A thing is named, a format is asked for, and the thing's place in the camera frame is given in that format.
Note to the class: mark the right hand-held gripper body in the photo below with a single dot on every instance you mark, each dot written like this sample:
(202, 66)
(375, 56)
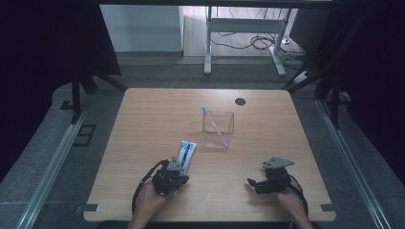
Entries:
(277, 178)

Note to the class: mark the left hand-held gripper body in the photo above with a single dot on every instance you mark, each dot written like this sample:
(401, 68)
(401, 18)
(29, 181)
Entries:
(164, 181)

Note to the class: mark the blue and white toothpaste tube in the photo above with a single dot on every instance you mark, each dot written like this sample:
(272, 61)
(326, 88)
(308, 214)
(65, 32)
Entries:
(187, 156)

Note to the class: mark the clear plastic cup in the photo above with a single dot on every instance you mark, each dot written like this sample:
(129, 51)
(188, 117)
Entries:
(219, 136)

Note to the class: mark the pink toothbrush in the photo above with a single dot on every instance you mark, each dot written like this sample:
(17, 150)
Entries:
(216, 127)

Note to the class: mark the person's left hand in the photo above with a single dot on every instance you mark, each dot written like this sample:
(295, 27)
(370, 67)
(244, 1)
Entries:
(149, 200)

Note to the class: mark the person's right hand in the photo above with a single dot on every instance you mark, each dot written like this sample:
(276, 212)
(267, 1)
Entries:
(291, 202)

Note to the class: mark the black round table grommet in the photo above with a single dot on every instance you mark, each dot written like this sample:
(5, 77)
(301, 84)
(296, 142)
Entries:
(240, 101)

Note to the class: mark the black metal stand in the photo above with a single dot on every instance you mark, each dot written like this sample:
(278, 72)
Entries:
(334, 101)
(75, 95)

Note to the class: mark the white power strip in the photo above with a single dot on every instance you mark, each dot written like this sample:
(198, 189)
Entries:
(302, 77)

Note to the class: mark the dark curtain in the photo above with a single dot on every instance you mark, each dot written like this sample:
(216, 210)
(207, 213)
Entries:
(379, 79)
(38, 63)

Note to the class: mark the aluminium floor rail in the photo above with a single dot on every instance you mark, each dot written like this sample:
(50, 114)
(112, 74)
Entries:
(54, 162)
(347, 152)

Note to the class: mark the black rectangular floor bracket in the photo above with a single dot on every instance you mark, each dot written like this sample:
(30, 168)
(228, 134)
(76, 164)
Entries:
(76, 135)

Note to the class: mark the white metal desk frame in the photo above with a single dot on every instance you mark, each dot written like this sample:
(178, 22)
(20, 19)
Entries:
(245, 25)

